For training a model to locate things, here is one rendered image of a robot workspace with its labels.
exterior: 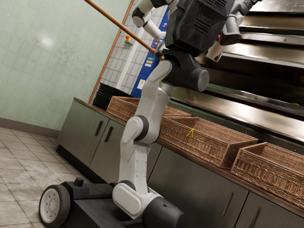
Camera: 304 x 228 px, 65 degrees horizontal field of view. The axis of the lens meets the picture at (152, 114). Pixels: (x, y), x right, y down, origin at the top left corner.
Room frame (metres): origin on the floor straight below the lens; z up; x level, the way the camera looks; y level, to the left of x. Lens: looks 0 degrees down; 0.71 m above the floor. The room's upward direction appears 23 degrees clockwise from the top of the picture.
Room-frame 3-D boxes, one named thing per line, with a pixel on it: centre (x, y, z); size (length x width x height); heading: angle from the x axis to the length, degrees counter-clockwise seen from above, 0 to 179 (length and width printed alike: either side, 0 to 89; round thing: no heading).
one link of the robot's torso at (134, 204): (1.23, -0.10, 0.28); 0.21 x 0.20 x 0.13; 52
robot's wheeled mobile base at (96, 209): (1.26, -0.08, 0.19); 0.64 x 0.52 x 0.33; 52
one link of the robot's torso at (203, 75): (1.27, -0.06, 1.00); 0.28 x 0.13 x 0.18; 52
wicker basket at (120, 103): (2.11, 0.03, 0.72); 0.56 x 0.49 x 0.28; 52
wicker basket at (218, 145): (1.74, -0.43, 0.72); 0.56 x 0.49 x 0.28; 49
